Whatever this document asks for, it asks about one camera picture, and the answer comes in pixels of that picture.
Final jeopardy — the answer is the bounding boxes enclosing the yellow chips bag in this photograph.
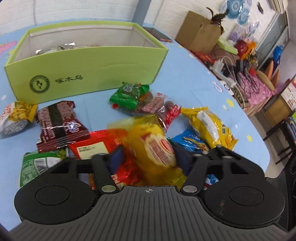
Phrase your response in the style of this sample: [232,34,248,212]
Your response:
[181,107,238,151]

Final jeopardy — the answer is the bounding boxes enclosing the yellow orange snack bag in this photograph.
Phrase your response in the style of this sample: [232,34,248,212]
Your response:
[107,114,186,189]

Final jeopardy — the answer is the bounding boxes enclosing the clear red jujube bag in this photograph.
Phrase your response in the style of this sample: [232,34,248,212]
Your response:
[135,91,181,131]

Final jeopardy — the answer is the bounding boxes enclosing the green white snack bag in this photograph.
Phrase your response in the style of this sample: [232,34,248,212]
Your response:
[18,148,69,188]

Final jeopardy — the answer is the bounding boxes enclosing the red snack bag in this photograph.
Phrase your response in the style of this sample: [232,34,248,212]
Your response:
[67,129,144,189]

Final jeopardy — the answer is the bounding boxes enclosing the dark brown snack bag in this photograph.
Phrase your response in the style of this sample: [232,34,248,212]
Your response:
[36,100,90,153]

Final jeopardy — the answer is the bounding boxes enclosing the blue snack packet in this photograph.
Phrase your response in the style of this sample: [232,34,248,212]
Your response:
[169,129,210,176]

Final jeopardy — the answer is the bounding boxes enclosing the white yellow snack bag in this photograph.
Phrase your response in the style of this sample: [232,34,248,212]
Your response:
[1,101,38,135]

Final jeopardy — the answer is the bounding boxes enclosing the green snack packet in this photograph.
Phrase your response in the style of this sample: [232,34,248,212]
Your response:
[109,82,149,110]

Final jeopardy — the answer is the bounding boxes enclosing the white power strip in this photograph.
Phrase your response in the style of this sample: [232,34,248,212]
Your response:
[210,60,237,88]

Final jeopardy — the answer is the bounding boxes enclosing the green cardboard storage box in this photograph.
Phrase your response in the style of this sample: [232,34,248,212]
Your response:
[4,21,168,104]

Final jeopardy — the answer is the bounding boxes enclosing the silver snack packet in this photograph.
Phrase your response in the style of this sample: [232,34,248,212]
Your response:
[35,42,85,55]

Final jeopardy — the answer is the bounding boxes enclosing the brown cardboard box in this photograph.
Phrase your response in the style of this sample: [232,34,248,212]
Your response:
[175,11,223,54]

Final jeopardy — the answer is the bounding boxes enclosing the smartphone with red case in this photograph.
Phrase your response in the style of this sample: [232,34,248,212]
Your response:
[144,27,172,42]

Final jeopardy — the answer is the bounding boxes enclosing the blue paper wall decorations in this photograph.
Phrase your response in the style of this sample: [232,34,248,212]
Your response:
[219,0,252,26]

